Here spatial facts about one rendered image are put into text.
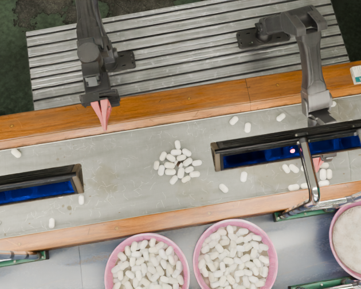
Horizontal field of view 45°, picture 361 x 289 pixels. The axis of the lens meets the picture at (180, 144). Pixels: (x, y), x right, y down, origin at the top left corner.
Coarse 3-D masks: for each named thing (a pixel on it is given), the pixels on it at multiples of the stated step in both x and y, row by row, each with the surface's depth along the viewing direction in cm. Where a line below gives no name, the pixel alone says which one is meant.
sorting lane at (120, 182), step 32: (352, 96) 153; (160, 128) 151; (192, 128) 151; (224, 128) 151; (256, 128) 151; (288, 128) 151; (0, 160) 149; (32, 160) 148; (64, 160) 148; (96, 160) 148; (128, 160) 148; (352, 160) 147; (96, 192) 145; (128, 192) 145; (160, 192) 145; (192, 192) 145; (256, 192) 145; (0, 224) 143; (32, 224) 143; (64, 224) 143
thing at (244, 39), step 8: (240, 32) 167; (248, 32) 167; (256, 32) 164; (280, 32) 167; (240, 40) 166; (248, 40) 166; (256, 40) 166; (264, 40) 164; (272, 40) 166; (280, 40) 166; (288, 40) 167; (240, 48) 166
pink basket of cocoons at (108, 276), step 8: (128, 240) 139; (136, 240) 142; (160, 240) 142; (168, 240) 138; (120, 248) 140; (176, 248) 138; (112, 256) 138; (184, 256) 137; (112, 264) 139; (184, 264) 138; (184, 272) 139; (104, 280) 135; (112, 280) 139; (184, 288) 137
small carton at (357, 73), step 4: (352, 68) 151; (356, 68) 151; (360, 68) 151; (352, 72) 151; (356, 72) 151; (360, 72) 151; (352, 76) 152; (356, 76) 150; (360, 76) 150; (356, 80) 150; (360, 80) 150
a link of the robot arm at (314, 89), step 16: (288, 16) 126; (320, 16) 124; (288, 32) 128; (304, 32) 122; (320, 32) 123; (304, 48) 125; (304, 64) 128; (320, 64) 127; (304, 80) 130; (320, 80) 128; (304, 96) 133; (320, 96) 130
